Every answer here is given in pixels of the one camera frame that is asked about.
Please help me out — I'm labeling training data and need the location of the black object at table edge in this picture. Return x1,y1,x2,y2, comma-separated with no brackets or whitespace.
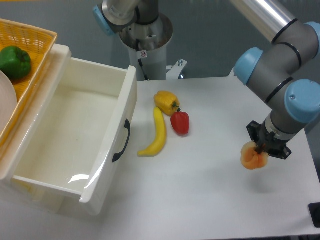
308,202,320,229

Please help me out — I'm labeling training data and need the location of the yellow woven basket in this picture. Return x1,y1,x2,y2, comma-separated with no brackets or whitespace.
0,19,58,146

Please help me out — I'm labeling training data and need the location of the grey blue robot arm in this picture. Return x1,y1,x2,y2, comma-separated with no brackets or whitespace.
93,0,320,160

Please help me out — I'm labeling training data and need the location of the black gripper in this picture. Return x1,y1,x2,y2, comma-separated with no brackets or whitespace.
246,120,292,160

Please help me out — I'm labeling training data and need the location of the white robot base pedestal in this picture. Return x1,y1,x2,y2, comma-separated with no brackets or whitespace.
119,13,188,81

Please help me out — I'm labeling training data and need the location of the red bell pepper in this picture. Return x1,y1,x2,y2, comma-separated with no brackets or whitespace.
170,108,190,136

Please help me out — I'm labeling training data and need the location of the black cable on pedestal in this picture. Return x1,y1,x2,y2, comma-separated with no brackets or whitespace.
135,38,150,81

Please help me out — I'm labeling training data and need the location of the yellow banana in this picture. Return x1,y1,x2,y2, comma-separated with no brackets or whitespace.
137,107,167,157

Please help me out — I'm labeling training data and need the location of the yellow bell pepper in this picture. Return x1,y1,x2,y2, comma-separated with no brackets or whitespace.
153,90,180,117

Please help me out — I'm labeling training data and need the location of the beige round plate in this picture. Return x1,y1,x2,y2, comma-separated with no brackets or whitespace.
0,71,17,133

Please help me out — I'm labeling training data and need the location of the black drawer handle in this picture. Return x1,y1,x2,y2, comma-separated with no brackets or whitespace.
112,119,131,163

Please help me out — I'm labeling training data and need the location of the open white drawer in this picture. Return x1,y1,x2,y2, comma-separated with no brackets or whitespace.
13,58,137,216

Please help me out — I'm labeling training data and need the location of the white drawer cabinet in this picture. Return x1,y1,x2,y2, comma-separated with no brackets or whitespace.
0,44,72,213

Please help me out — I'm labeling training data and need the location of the green bell pepper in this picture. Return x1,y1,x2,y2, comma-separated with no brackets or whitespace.
0,46,32,80

